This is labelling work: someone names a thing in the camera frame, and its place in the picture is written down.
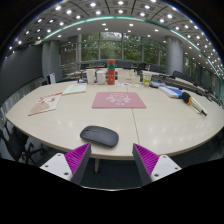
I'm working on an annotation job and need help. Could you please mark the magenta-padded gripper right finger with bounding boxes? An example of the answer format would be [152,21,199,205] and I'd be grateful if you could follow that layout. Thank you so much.
[131,143,183,187]

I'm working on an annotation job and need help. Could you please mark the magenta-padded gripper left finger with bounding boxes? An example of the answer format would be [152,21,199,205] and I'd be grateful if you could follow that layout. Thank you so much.
[39,142,92,186]

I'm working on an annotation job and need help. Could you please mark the black computer mouse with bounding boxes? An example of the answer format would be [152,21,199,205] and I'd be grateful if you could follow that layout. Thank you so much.
[79,125,120,148]

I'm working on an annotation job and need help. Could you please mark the pink printed mouse pad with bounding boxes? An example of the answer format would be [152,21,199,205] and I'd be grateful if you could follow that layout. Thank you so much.
[91,91,148,110]

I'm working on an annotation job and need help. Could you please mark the red white magazine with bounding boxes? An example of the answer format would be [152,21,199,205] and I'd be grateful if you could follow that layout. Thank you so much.
[28,92,64,117]

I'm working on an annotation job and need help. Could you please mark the black swivel office chair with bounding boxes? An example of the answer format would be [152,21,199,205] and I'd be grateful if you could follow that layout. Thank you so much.
[0,121,44,166]

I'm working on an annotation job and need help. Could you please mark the white printed booklet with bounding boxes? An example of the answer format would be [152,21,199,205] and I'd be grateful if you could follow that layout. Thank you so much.
[61,83,88,96]

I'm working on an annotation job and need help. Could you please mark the black yellow microphone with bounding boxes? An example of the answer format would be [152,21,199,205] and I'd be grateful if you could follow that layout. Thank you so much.
[181,91,208,117]

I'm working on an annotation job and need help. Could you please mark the dark grey pouch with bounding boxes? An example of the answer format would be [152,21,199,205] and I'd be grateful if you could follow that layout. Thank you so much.
[149,79,167,89]

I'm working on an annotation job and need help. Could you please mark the colourful sticker sheet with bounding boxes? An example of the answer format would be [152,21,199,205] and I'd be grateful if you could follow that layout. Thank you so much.
[114,81,141,89]

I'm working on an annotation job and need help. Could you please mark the green white paper cup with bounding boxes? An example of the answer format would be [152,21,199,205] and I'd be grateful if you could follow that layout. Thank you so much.
[142,71,153,88]

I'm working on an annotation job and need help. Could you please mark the white paper cup stack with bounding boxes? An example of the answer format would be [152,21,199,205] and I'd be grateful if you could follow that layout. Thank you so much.
[85,68,97,85]

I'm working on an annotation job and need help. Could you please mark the white standing appliance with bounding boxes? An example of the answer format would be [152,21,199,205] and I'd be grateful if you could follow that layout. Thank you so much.
[46,72,57,85]

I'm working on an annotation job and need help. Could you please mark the white lidded mug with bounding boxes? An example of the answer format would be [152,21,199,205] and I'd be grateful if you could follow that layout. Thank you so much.
[95,69,107,85]

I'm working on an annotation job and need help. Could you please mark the long curved conference desk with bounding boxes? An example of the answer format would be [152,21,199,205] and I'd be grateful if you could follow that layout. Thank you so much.
[151,73,223,104]

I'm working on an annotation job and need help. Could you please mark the cream desk organizer tray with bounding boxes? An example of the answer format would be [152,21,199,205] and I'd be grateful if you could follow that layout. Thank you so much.
[116,69,141,84]

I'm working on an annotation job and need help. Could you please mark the red green-banded drink bottle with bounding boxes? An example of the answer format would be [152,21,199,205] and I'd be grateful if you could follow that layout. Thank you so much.
[106,59,117,86]

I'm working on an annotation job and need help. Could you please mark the dark office chairs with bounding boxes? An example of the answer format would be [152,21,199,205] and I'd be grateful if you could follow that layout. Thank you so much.
[79,60,168,74]

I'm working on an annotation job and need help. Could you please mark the round ceiling lights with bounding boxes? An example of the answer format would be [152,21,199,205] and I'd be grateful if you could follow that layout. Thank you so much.
[6,0,224,79]

